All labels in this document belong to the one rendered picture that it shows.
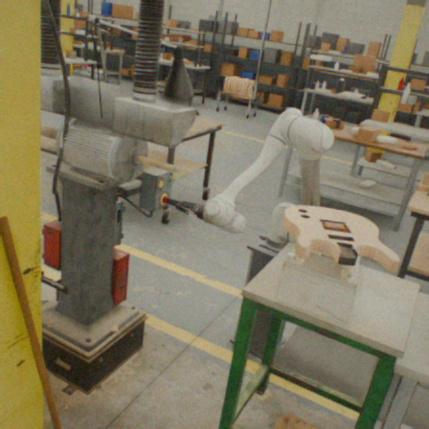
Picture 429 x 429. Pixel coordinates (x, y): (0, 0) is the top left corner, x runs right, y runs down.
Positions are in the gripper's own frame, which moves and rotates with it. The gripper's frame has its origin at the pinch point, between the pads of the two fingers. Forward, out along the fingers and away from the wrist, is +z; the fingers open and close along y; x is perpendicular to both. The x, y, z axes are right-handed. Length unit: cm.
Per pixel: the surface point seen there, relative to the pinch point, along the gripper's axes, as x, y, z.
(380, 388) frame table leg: -22, -48, -122
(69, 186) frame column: 8, -37, 37
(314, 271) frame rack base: 13, -47, -88
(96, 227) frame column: -11.0, -33.0, 22.9
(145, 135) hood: 44, -42, -8
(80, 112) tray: 44, -34, 34
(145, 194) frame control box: 2.7, -8.0, 12.3
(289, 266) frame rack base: 12, -47, -79
